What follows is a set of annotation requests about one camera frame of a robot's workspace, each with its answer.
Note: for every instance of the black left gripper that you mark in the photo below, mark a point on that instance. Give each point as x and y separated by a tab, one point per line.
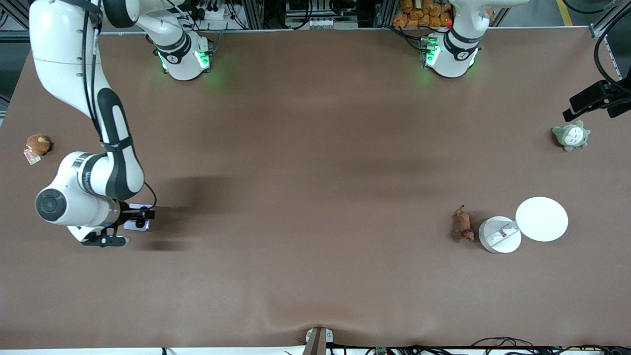
607	92

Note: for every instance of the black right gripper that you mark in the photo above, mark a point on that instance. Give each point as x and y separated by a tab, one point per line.
129	213

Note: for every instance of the white phone with black circles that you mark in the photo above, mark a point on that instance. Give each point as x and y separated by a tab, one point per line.
132	225

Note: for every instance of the brown lion statue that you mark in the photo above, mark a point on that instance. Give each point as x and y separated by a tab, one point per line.
463	226

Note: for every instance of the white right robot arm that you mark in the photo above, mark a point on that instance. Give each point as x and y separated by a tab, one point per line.
59	44

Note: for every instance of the grey totoro plush toy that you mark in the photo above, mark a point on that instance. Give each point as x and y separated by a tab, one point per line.
571	136

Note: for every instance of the brown plush toy with tag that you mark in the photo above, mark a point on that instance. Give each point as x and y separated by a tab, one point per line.
37	144

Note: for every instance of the white round lid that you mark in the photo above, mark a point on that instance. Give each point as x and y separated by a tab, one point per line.
542	219

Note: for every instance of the white round container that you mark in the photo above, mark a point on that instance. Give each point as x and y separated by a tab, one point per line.
493	236

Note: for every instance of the orange bread pile bag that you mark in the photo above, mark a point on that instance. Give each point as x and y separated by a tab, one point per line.
419	15

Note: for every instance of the white power strip with plugs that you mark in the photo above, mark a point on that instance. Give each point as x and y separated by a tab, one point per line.
213	13

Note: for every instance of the aluminium frame profile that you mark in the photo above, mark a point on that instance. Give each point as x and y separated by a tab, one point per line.
609	24

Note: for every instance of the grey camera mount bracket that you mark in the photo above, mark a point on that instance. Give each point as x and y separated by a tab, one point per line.
318	340

